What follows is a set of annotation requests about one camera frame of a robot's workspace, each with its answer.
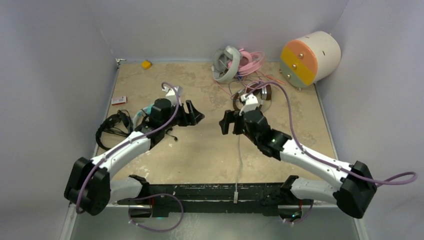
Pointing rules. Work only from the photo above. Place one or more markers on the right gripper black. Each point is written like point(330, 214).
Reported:
point(229, 117)

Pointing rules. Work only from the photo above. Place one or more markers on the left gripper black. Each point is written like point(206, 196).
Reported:
point(188, 120)

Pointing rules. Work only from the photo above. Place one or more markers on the brown headphones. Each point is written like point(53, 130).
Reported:
point(263, 94)

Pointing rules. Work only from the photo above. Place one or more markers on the teal white cat headphones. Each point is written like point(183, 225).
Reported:
point(145, 112)

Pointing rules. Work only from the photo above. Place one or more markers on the pink headphones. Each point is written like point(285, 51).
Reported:
point(250, 62)

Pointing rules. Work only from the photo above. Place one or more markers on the black headphones with cable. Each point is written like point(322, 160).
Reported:
point(109, 125)

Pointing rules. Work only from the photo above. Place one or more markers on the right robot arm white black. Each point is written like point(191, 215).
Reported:
point(341, 183)

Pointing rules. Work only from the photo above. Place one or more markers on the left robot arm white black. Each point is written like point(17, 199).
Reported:
point(90, 186)

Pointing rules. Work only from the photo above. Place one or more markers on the grey white headphones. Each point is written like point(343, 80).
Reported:
point(225, 64)

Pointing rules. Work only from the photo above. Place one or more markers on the small red white box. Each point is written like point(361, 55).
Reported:
point(119, 100)

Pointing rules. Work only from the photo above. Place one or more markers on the yellow small object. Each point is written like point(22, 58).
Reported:
point(146, 64)

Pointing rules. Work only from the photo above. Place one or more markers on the round drawer cabinet orange yellow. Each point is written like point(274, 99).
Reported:
point(310, 58)

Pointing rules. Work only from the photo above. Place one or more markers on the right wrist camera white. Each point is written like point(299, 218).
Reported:
point(250, 103)

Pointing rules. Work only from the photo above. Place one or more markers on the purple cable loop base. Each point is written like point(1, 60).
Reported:
point(163, 212)

